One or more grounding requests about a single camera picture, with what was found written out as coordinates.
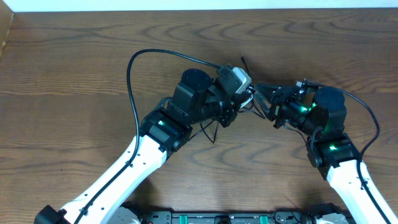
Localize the black and white cable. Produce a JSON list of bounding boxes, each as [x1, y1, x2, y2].
[[239, 90, 256, 109]]

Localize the thin black cable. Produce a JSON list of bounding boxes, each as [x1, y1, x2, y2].
[[188, 55, 267, 144]]

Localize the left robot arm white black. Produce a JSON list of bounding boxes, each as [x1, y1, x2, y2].
[[34, 67, 252, 223]]

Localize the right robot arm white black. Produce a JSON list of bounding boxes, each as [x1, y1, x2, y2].
[[254, 80, 397, 223]]

